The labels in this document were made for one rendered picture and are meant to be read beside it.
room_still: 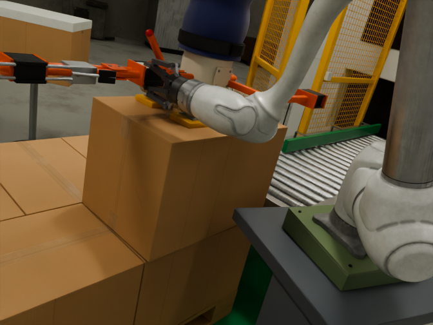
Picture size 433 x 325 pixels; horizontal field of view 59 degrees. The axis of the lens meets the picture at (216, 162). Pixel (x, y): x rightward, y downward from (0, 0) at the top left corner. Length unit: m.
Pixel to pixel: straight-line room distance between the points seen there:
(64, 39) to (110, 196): 1.53
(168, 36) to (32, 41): 6.91
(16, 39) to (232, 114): 2.07
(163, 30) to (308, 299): 8.73
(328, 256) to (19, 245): 0.89
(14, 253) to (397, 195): 1.02
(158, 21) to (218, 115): 8.50
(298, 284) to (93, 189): 0.77
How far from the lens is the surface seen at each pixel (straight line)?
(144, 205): 1.17
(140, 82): 1.14
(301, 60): 0.95
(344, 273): 1.01
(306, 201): 1.93
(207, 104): 0.91
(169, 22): 9.42
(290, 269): 1.02
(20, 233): 1.35
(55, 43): 2.68
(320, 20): 0.89
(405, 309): 1.09
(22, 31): 2.75
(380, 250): 0.84
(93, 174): 1.37
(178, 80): 1.02
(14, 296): 1.14
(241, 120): 0.87
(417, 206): 0.82
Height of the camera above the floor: 1.32
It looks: 22 degrees down
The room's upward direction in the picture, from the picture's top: 14 degrees clockwise
